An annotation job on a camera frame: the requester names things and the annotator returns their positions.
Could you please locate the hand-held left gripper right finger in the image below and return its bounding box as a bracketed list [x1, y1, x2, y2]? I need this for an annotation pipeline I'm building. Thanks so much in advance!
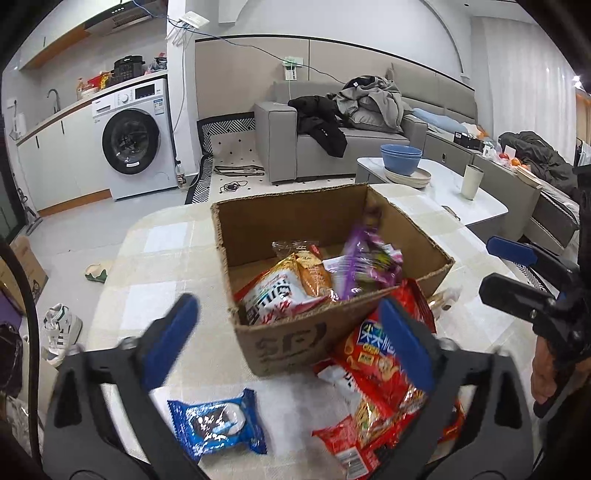
[369, 296, 536, 480]

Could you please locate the blue bowls stack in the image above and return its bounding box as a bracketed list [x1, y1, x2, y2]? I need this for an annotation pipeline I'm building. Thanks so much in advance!
[380, 144, 423, 176]

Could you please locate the light blue pillow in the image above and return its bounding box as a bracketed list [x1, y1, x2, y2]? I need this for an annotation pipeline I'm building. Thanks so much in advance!
[412, 108, 467, 134]

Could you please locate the printed floor cardboard box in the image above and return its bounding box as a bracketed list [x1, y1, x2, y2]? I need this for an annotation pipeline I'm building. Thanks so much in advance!
[0, 235, 49, 310]

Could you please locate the white red noodle snack bag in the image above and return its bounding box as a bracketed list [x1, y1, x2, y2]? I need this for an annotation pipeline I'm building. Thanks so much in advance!
[235, 265, 328, 326]
[315, 362, 419, 450]

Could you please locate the person's right hand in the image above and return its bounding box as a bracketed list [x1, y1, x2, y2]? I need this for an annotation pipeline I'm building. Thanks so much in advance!
[531, 339, 561, 404]

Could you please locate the grey clothes pile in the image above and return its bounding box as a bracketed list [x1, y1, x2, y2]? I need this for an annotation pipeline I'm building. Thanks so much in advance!
[328, 76, 414, 134]

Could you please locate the red snack packet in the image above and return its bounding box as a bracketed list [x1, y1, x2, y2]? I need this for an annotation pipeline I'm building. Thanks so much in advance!
[436, 399, 467, 446]
[311, 415, 384, 478]

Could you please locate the clear pale pastry packet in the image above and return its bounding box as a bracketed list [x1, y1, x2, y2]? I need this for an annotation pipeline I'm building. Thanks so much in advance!
[427, 286, 462, 317]

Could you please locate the dark green jacket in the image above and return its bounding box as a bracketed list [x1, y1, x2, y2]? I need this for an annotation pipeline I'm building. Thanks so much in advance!
[499, 131, 573, 185]

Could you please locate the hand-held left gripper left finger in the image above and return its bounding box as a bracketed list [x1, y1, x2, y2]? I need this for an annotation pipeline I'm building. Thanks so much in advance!
[42, 293, 208, 480]

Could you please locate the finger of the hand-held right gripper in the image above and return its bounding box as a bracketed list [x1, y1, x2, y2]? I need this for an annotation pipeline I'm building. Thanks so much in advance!
[487, 236, 570, 289]
[479, 273, 557, 324]

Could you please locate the red chips bag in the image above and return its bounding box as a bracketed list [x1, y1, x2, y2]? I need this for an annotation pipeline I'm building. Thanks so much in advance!
[330, 279, 437, 416]

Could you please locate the range hood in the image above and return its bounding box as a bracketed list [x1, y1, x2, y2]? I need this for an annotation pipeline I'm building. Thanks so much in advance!
[83, 0, 153, 33]

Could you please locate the purple snack packet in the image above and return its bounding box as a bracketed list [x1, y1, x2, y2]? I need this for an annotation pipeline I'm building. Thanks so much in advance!
[332, 222, 404, 301]

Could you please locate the beige plates stack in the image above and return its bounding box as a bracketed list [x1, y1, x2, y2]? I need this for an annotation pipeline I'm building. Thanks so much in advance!
[385, 167, 432, 189]

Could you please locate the black pressure cooker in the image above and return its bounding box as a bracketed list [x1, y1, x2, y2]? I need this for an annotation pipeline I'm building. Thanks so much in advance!
[114, 55, 146, 85]

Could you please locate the black jacket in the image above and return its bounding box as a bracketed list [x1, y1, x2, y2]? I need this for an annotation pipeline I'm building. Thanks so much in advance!
[288, 96, 348, 158]

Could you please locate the grey sofa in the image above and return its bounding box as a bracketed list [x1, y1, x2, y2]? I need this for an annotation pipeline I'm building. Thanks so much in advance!
[254, 62, 478, 185]

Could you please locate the blue cookie packet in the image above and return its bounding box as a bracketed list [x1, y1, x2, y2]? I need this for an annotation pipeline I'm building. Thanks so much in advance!
[167, 388, 269, 463]

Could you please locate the white coffee table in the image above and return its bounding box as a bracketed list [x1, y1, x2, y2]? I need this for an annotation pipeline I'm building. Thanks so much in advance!
[355, 157, 509, 227]

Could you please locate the brown cardboard box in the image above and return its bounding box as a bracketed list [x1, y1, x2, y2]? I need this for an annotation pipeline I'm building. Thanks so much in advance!
[211, 182, 455, 377]

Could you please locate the cream cup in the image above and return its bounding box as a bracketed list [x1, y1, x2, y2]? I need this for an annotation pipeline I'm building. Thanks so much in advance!
[462, 164, 484, 200]

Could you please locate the white wall router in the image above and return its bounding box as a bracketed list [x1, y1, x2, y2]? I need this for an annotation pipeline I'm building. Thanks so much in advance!
[167, 14, 208, 47]

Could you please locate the white washing machine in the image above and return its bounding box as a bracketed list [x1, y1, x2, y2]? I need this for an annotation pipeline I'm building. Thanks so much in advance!
[91, 78, 178, 201]

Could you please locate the black bag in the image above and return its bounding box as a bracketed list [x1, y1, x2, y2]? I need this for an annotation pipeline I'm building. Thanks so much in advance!
[0, 323, 24, 398]

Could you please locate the small black box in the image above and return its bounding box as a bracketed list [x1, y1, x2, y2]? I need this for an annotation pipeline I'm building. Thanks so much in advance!
[454, 131, 485, 151]

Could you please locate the clear bread packet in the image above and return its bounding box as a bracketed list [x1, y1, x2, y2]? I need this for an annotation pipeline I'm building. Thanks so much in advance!
[271, 240, 334, 298]

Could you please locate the white green sneaker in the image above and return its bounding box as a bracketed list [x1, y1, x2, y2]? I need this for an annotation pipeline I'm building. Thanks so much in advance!
[44, 303, 72, 326]
[42, 318, 84, 367]

